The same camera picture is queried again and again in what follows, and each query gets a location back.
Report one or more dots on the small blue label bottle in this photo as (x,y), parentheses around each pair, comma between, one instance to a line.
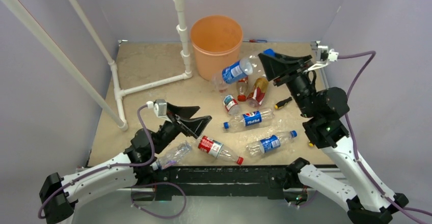
(271,143)

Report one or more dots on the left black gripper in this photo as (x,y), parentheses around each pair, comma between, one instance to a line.
(186,125)

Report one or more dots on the yellow tea bottle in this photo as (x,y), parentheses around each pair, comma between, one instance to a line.
(258,92)

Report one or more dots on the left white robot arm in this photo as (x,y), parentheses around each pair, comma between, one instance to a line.
(161,123)

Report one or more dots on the orange plastic bin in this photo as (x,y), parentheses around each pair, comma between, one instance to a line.
(216,41)

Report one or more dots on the white PVC pipe frame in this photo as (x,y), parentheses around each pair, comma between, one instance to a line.
(30,22)

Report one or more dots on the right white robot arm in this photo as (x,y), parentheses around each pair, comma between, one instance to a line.
(364,196)

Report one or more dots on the crushed clear bottle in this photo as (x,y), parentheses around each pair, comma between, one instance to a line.
(172,157)

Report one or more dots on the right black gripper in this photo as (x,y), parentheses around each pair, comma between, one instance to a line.
(279,64)

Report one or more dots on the small red label bottle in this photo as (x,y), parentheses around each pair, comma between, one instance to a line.
(231,105)

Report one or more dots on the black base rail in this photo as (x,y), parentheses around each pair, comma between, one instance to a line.
(270,181)

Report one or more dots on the large Pepsi bottle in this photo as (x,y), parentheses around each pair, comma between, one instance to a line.
(251,120)

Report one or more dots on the metal side rail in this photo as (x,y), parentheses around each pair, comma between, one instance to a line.
(321,53)

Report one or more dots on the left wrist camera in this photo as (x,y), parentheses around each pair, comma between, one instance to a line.
(159,107)

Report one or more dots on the small red cap bottle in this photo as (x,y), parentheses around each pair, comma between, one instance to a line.
(242,86)

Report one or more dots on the red label cola bottle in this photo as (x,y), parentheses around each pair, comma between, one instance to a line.
(218,150)

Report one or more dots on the blue label water bottle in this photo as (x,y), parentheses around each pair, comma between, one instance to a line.
(239,70)

